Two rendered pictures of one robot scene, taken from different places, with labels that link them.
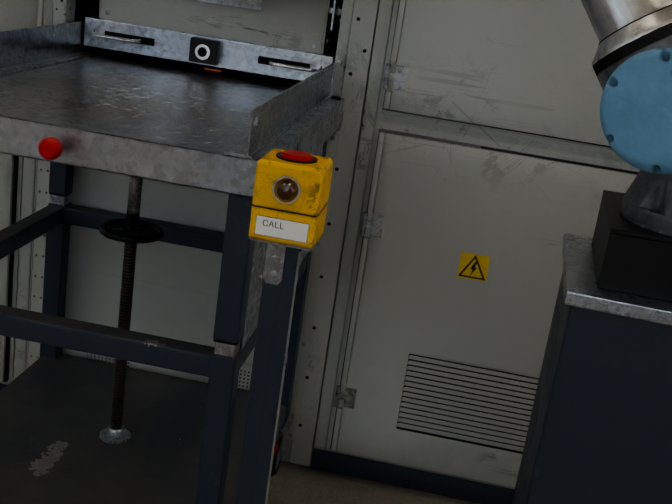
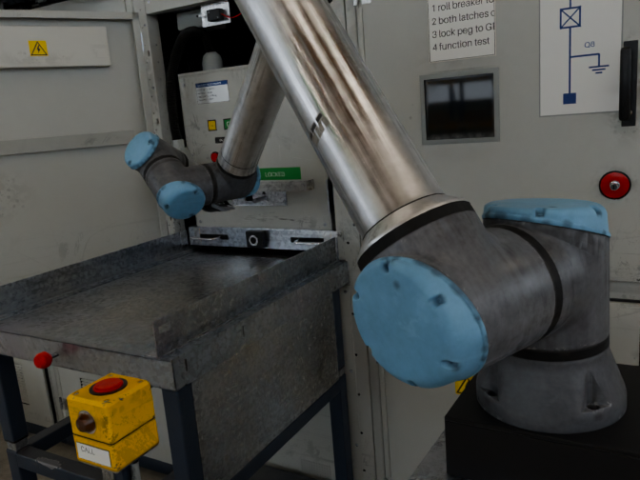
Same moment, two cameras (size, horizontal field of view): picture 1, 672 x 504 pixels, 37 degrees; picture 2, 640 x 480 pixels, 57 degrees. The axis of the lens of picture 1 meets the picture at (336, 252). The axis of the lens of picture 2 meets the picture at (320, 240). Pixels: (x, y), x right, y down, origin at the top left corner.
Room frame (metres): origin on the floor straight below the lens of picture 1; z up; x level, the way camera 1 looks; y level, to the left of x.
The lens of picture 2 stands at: (0.60, -0.51, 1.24)
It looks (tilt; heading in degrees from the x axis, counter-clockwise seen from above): 12 degrees down; 23
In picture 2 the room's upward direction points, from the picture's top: 5 degrees counter-clockwise
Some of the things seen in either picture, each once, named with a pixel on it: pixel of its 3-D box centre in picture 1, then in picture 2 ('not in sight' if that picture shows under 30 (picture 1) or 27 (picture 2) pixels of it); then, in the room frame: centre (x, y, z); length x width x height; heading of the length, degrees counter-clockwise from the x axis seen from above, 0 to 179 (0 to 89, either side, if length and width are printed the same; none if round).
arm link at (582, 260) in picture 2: not in sight; (541, 266); (1.38, -0.48, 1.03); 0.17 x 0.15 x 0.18; 148
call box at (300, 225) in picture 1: (291, 197); (113, 420); (1.17, 0.06, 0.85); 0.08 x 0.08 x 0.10; 83
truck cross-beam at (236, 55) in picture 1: (209, 50); (263, 236); (2.13, 0.33, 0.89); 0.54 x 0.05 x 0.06; 83
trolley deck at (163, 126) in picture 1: (141, 110); (174, 300); (1.74, 0.38, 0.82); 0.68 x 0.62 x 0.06; 173
